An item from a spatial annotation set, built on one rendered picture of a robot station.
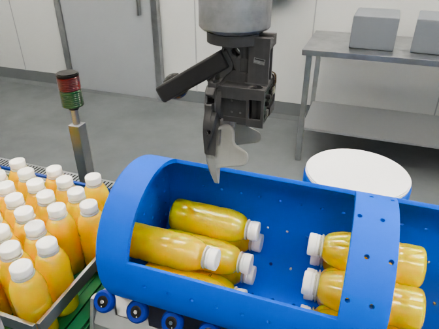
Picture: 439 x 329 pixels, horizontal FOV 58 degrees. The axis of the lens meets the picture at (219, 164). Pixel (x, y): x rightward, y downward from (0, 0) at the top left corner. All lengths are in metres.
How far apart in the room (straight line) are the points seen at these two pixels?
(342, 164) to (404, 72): 2.80
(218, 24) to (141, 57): 4.02
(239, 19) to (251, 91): 0.09
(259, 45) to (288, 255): 0.51
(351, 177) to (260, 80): 0.65
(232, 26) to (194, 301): 0.43
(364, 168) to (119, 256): 0.74
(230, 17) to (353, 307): 0.42
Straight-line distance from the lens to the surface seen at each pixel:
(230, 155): 0.55
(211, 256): 0.71
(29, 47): 5.47
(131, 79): 4.65
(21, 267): 0.82
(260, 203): 0.86
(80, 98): 1.25
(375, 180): 1.14
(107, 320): 0.90
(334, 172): 1.14
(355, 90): 3.98
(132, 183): 0.71
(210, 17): 0.50
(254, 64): 0.52
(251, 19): 0.49
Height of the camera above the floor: 1.60
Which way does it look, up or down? 30 degrees down
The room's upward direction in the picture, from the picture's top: straight up
